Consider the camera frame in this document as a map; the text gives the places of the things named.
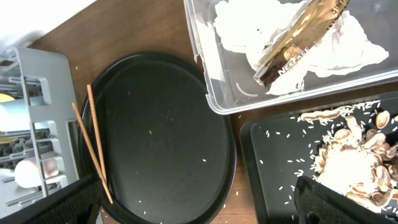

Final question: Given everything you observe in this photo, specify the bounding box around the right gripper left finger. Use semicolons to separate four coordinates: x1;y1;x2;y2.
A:
1;175;103;224

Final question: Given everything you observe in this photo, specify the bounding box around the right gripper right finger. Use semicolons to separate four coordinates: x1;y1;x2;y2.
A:
294;176;395;224

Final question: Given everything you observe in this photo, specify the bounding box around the pink plastic cup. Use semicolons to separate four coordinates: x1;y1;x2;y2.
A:
14;151;59;188

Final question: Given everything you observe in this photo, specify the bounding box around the wooden chopstick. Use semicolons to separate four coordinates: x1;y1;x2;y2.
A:
86;85;107;182
72;103;114;204

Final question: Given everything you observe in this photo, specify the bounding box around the food scraps pile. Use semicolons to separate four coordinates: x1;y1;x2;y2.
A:
298;100;397;215

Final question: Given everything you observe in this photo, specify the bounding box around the gold foil wrapper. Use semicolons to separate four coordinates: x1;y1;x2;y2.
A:
254;0;349;87

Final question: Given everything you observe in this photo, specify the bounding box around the white paper napkin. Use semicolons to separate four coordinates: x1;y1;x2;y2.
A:
213;0;389;95

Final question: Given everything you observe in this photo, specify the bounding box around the blue plastic cup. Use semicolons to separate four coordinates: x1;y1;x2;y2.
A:
1;99;30;132

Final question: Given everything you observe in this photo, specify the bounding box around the yellow bowl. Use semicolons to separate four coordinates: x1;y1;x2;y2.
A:
0;93;15;103

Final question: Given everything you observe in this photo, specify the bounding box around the grey dishwasher rack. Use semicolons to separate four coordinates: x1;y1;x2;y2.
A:
1;48;80;218

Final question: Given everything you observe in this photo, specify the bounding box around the black rectangular tray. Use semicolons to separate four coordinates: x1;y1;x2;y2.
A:
239;91;398;224

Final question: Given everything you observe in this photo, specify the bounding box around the clear plastic bin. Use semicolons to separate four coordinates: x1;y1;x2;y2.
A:
184;1;397;114

